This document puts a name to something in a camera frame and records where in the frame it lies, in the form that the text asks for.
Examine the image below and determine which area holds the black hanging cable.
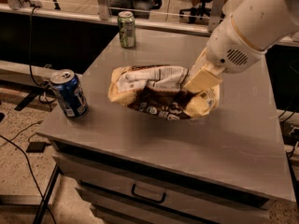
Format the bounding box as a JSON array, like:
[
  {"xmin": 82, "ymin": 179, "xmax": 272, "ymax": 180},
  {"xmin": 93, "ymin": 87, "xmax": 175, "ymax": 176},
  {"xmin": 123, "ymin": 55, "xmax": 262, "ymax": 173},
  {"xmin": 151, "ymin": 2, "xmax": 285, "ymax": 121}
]
[{"xmin": 27, "ymin": 6, "xmax": 58, "ymax": 105}]

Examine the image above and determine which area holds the black office chair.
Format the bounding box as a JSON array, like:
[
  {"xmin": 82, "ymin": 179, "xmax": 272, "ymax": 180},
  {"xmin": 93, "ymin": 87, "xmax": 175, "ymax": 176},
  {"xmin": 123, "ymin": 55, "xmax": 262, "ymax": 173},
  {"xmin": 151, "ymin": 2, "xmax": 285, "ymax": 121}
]
[{"xmin": 179, "ymin": 0, "xmax": 213, "ymax": 23}]

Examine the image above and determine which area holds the blue pepsi can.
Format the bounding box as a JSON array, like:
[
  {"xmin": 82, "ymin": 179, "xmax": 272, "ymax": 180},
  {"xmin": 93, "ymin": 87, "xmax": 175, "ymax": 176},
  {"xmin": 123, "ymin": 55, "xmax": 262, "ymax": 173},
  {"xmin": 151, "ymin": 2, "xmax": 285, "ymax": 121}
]
[{"xmin": 50, "ymin": 69, "xmax": 88, "ymax": 119}]

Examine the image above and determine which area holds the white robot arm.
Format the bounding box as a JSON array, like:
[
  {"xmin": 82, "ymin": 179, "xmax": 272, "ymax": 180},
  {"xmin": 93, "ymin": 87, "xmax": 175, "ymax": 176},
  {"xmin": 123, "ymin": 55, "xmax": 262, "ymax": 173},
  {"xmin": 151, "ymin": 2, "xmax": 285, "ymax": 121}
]
[{"xmin": 183, "ymin": 0, "xmax": 299, "ymax": 93}]

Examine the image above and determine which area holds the black power adapter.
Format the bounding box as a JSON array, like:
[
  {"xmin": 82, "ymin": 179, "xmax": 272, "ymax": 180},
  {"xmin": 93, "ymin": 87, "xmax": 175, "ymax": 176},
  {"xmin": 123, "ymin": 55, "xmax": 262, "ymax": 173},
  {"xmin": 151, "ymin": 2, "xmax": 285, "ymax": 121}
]
[{"xmin": 26, "ymin": 142, "xmax": 47, "ymax": 153}]

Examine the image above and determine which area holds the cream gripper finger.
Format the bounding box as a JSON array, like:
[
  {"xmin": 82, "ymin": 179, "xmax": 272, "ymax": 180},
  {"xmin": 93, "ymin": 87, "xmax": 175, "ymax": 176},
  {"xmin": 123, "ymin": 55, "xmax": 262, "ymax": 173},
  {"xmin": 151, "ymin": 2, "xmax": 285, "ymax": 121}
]
[
  {"xmin": 182, "ymin": 68, "xmax": 222, "ymax": 93},
  {"xmin": 189, "ymin": 49, "xmax": 208, "ymax": 78}
]

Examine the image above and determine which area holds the brown chip bag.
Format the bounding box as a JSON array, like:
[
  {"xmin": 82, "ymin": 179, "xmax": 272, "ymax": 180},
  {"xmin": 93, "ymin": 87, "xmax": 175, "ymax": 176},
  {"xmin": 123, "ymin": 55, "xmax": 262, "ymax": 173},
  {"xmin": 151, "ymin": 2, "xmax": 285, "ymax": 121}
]
[{"xmin": 108, "ymin": 65, "xmax": 220, "ymax": 120}]

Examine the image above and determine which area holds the black floor cable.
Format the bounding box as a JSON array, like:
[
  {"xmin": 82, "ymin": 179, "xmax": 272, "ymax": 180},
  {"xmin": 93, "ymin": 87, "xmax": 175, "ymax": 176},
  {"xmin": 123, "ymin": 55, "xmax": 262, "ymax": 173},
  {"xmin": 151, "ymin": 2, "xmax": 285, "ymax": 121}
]
[{"xmin": 0, "ymin": 120, "xmax": 58, "ymax": 224}]

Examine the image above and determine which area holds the black drawer handle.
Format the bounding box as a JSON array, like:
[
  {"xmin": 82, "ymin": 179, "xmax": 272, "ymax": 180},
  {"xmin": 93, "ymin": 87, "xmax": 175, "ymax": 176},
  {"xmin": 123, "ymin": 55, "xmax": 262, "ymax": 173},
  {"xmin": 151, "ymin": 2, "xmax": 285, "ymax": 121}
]
[{"xmin": 131, "ymin": 183, "xmax": 166, "ymax": 204}]

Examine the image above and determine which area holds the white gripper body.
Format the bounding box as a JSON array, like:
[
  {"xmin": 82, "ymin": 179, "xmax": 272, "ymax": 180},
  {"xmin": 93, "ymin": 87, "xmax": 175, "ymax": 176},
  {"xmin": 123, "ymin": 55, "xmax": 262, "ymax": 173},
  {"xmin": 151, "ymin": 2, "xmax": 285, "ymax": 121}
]
[{"xmin": 206, "ymin": 13, "xmax": 267, "ymax": 73}]

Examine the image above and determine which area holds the green soda can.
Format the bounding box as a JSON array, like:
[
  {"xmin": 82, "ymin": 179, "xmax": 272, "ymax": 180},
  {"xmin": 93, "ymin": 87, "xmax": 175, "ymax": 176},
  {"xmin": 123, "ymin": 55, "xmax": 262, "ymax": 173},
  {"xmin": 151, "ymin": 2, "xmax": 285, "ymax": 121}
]
[{"xmin": 118, "ymin": 11, "xmax": 136, "ymax": 49}]

